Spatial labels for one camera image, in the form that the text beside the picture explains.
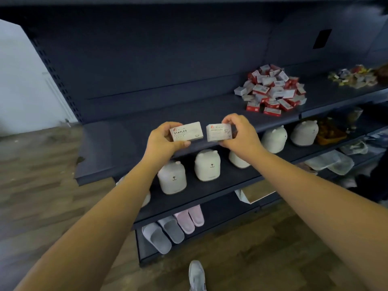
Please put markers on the person's right hand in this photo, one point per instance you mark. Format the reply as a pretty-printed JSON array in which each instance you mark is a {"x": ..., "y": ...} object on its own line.
[{"x": 245, "y": 139}]

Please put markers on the person's left hand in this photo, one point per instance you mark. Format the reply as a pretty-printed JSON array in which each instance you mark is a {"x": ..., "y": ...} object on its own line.
[{"x": 160, "y": 145}]

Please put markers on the small white box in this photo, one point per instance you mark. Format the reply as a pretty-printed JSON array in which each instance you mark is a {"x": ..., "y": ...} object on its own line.
[
  {"x": 187, "y": 131},
  {"x": 218, "y": 132}
]

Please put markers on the pile of red white boxes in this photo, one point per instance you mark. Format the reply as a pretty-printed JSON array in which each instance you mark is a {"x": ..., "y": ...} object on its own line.
[{"x": 271, "y": 89}]

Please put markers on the dark metal shelf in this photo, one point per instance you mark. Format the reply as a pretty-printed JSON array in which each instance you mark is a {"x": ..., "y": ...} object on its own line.
[{"x": 151, "y": 69}]

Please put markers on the person's right forearm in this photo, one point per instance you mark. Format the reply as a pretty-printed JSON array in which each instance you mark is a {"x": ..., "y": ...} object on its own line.
[{"x": 321, "y": 221}]

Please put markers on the person's left forearm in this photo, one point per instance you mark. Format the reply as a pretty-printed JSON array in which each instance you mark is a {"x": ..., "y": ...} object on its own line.
[{"x": 91, "y": 233}]

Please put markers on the person's grey shoe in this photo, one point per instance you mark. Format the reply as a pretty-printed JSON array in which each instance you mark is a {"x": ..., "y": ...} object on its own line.
[{"x": 197, "y": 275}]

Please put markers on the white paper card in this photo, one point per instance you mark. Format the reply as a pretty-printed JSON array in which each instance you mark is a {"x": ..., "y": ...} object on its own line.
[{"x": 257, "y": 191}]

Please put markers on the pink slipper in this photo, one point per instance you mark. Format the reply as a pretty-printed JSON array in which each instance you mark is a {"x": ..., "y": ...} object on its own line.
[
  {"x": 196, "y": 215},
  {"x": 185, "y": 222}
]

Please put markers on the grey slipper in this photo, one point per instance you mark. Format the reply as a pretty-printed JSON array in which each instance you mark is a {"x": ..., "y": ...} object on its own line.
[
  {"x": 156, "y": 238},
  {"x": 172, "y": 229}
]

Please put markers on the brown packaged items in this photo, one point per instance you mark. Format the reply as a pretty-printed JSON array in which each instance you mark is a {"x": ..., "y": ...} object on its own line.
[{"x": 330, "y": 131}]

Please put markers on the clear packaged insoles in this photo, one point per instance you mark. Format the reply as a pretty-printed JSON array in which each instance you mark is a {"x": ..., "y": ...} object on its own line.
[{"x": 330, "y": 161}]

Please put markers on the pile of yellow small items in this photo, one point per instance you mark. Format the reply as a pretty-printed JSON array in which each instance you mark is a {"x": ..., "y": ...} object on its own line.
[{"x": 354, "y": 76}]

